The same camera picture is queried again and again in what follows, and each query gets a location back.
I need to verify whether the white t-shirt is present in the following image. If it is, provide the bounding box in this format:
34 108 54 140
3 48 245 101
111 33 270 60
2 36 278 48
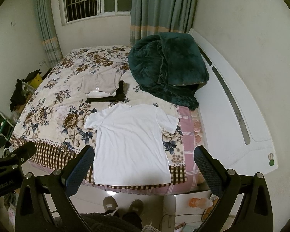
84 104 179 186

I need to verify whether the black garment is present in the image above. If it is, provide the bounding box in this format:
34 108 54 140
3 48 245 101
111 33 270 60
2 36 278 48
86 80 126 103

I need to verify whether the beige undergarment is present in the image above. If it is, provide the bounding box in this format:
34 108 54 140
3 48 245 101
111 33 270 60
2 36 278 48
80 71 122 94

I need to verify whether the black clothes pile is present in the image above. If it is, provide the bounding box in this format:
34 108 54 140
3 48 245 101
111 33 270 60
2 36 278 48
10 70 41 111

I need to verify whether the white mug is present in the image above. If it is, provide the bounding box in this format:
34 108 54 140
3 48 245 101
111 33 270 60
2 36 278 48
2 145 14 158

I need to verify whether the orange plastic item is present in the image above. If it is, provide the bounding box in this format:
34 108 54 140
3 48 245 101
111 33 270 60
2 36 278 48
188 197 213 210

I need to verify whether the left grey slipper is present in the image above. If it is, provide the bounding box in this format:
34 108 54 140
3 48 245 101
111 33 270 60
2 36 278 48
103 196 118 214

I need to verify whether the grey slipper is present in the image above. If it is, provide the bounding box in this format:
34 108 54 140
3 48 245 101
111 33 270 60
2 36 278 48
103 196 118 214
128 199 144 216

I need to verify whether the floral bed sheet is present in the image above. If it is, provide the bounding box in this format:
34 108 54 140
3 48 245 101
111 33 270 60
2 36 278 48
10 45 187 187

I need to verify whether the white bedside cabinet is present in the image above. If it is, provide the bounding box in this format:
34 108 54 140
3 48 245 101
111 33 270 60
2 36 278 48
158 190 212 231

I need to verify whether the white bed headboard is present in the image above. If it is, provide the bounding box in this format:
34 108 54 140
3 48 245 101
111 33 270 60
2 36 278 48
189 29 278 175

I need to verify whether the right grey slipper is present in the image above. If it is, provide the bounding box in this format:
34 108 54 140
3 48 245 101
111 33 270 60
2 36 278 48
128 199 144 216

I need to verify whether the yellow box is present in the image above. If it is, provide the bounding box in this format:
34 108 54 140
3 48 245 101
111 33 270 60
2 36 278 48
28 73 43 89

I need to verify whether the left green curtain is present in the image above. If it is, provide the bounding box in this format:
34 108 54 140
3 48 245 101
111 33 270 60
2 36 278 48
34 0 63 68

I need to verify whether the green curtain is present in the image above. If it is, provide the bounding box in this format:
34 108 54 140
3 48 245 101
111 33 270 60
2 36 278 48
34 0 63 68
130 0 197 46

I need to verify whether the dark green plush blanket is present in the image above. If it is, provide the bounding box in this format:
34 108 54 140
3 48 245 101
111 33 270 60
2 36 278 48
128 32 210 111

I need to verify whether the right green curtain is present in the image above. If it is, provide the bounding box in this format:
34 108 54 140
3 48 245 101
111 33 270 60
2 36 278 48
130 0 197 46

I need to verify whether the green wire rack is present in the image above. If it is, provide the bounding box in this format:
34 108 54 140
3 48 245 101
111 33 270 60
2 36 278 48
0 111 14 141

